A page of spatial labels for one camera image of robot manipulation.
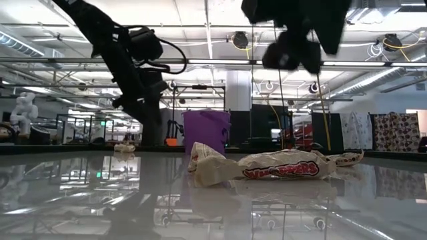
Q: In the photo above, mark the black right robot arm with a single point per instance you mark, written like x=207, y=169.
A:
x=333, y=20

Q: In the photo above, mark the black partition panel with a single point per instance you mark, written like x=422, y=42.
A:
x=263, y=125
x=325, y=130

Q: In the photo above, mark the small purple bucket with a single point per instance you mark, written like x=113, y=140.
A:
x=207, y=131

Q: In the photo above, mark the grey ventilation duct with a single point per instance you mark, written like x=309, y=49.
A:
x=377, y=78
x=20, y=45

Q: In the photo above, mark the dark dotted patterned cloth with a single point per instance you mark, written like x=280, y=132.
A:
x=397, y=131

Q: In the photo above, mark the red machine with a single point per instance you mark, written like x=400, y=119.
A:
x=302, y=135

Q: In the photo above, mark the small orange object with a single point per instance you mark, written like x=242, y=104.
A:
x=171, y=141

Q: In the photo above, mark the black aluminium table frame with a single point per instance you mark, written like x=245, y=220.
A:
x=50, y=149

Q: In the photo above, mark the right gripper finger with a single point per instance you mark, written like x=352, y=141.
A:
x=312, y=58
x=278, y=55

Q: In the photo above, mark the grey metal ceiling rail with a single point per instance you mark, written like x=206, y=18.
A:
x=50, y=60

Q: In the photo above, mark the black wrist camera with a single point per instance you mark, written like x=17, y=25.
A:
x=145, y=43

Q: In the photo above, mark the white building column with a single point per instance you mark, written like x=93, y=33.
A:
x=238, y=88

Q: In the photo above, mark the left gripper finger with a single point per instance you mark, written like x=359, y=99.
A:
x=150, y=123
x=130, y=108

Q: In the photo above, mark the white floral patterned cloth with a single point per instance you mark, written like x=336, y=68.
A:
x=356, y=130

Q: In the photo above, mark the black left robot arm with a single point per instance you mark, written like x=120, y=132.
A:
x=86, y=20

